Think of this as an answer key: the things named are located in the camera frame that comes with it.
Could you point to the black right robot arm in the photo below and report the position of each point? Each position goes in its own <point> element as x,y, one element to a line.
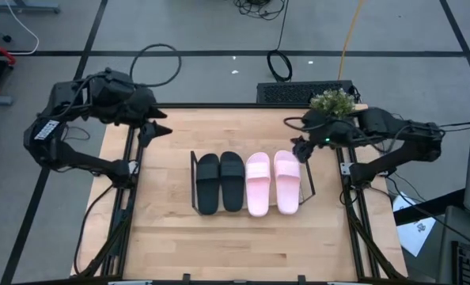
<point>417,138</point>

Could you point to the pink slide sandal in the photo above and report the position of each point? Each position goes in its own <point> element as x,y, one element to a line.
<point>287,182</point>
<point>258,186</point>

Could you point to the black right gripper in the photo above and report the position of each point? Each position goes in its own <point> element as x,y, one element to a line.
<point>330,128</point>

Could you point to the black aluminium table frame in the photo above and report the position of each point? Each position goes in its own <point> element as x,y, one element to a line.
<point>235,106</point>

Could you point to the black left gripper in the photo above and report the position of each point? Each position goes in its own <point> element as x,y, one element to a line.
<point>138,107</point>

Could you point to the white paper sheet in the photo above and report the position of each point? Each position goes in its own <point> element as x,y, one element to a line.
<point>415,233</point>

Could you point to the black slide sandal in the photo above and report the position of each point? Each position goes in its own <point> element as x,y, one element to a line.
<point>208,186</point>
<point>232,182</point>

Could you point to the grey desk foot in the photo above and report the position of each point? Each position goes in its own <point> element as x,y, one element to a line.
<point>25,6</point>

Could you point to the wooden shelf with black frame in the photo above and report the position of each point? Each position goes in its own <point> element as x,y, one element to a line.
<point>194,182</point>

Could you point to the black computer case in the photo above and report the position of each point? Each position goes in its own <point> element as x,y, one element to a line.
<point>286,93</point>

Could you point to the black desk edge bar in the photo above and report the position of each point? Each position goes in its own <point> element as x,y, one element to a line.
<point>429,207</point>

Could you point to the black table clamp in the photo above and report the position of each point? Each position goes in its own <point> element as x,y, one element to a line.
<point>301,279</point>
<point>186,278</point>

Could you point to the silver mounting bracket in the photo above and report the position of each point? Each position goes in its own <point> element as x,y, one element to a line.
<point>346,168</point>

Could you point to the green potted plant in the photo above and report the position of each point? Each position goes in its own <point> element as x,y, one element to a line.
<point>333,103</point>

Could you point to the black caster wheel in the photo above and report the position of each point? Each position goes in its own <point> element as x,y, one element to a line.
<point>6,38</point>

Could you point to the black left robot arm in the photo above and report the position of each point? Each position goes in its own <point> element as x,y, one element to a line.
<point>80,158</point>

